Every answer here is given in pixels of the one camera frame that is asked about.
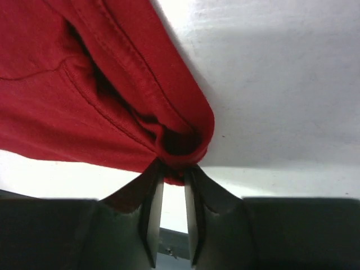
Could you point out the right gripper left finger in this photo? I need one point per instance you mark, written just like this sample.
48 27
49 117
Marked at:
143 195

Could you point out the aluminium frame rail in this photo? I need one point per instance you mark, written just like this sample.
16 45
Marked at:
174 244

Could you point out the red t shirt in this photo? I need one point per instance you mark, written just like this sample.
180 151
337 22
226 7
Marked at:
98 82

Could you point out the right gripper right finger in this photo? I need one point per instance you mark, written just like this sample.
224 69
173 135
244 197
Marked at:
214 220

